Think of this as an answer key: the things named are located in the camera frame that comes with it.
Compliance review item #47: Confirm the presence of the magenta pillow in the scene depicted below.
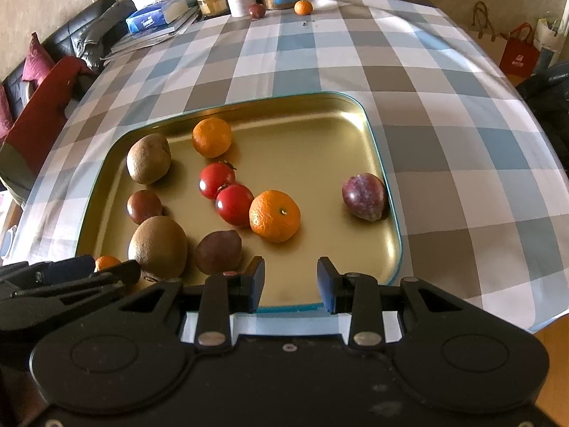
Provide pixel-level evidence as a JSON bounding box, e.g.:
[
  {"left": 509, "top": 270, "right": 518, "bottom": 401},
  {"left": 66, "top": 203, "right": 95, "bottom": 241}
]
[
  {"left": 22, "top": 32, "right": 56, "bottom": 85},
  {"left": 0, "top": 84, "right": 14, "bottom": 141}
]

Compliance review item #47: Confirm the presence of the red-green pointed plum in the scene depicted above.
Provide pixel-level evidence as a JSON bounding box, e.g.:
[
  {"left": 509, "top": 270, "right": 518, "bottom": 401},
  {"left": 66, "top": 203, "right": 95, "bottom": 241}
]
[{"left": 342, "top": 173, "right": 388, "bottom": 223}]

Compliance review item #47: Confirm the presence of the gold metal tray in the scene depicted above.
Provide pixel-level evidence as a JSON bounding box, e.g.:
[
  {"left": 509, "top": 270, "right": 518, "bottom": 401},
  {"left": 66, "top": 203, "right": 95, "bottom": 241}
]
[{"left": 73, "top": 91, "right": 403, "bottom": 316}]

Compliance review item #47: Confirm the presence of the brown kiwi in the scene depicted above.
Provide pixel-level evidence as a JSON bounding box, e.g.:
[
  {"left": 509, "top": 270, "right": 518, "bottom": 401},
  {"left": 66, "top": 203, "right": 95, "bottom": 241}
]
[
  {"left": 128, "top": 216, "right": 188, "bottom": 282},
  {"left": 126, "top": 133, "right": 172, "bottom": 185}
]

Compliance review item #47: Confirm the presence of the red tomato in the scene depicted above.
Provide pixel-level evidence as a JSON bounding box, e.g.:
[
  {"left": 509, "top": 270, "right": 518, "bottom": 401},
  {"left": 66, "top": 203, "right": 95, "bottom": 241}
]
[
  {"left": 198, "top": 161, "right": 236, "bottom": 199},
  {"left": 215, "top": 184, "right": 255, "bottom": 227}
]

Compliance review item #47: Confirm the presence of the stack of books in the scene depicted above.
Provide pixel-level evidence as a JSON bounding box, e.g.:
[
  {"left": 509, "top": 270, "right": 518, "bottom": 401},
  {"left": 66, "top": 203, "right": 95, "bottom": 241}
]
[{"left": 109, "top": 6, "right": 201, "bottom": 54}]

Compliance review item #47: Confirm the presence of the kraft paper bag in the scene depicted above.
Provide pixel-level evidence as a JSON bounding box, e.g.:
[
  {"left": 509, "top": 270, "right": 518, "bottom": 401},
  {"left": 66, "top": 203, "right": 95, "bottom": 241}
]
[{"left": 467, "top": 1, "right": 507, "bottom": 60}]

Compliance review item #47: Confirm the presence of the black leather sofa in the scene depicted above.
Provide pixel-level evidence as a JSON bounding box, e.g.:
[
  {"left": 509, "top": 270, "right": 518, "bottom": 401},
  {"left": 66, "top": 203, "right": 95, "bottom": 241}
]
[{"left": 0, "top": 0, "right": 134, "bottom": 112}]

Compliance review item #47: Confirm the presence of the dark cloth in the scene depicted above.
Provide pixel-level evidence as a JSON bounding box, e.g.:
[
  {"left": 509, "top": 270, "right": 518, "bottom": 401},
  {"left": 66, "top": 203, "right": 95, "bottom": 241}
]
[{"left": 516, "top": 63, "right": 569, "bottom": 174}]

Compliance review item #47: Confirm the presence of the purple plum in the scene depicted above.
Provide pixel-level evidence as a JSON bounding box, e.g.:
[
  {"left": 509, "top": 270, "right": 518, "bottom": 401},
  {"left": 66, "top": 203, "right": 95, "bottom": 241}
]
[
  {"left": 194, "top": 230, "right": 244, "bottom": 275},
  {"left": 127, "top": 189, "right": 163, "bottom": 225}
]

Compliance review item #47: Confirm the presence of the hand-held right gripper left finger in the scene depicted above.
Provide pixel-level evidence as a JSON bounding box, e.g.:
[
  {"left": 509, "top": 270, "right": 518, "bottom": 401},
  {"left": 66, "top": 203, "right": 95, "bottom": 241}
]
[{"left": 120, "top": 255, "right": 267, "bottom": 351}]

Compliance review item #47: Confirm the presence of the red chair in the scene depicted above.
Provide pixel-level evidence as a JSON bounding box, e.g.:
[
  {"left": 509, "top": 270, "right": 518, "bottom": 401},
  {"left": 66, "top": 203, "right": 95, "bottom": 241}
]
[{"left": 0, "top": 56, "right": 96, "bottom": 179}]

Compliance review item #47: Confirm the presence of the red paper bag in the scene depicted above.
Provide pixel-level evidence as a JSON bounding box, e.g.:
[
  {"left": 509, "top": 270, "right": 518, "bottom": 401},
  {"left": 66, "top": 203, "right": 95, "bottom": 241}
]
[{"left": 499, "top": 22, "right": 541, "bottom": 78}]

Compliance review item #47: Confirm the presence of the olive cloth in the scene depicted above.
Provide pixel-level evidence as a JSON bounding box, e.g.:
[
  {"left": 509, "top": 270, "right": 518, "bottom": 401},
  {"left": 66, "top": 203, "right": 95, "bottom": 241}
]
[{"left": 0, "top": 142, "right": 41, "bottom": 207}]

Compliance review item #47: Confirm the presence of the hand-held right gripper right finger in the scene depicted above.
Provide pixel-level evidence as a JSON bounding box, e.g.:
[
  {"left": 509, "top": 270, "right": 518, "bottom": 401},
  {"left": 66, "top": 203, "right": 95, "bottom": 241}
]
[{"left": 317, "top": 257, "right": 463, "bottom": 351}]

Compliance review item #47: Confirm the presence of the white paper bag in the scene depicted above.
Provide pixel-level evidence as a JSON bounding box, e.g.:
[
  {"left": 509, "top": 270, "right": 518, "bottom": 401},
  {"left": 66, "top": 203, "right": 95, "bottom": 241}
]
[{"left": 533, "top": 11, "right": 569, "bottom": 60}]

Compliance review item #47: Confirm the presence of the checked tablecloth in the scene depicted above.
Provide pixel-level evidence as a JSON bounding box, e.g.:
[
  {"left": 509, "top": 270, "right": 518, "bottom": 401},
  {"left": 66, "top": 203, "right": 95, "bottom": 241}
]
[{"left": 0, "top": 0, "right": 565, "bottom": 343}]

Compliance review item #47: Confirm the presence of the blue tissue pack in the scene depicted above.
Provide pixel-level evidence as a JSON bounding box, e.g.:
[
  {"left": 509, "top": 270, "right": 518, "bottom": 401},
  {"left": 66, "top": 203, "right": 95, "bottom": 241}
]
[{"left": 126, "top": 0, "right": 190, "bottom": 33}]

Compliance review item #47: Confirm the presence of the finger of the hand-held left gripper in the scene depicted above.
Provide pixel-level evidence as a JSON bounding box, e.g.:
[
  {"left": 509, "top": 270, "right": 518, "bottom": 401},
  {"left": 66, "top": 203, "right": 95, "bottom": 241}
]
[
  {"left": 0, "top": 255, "right": 96, "bottom": 286},
  {"left": 0, "top": 260, "right": 143, "bottom": 343}
]

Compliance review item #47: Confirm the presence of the stack of papers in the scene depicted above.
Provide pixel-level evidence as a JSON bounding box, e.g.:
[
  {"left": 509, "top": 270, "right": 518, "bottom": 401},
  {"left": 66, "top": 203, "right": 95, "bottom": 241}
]
[{"left": 101, "top": 13, "right": 201, "bottom": 64}]

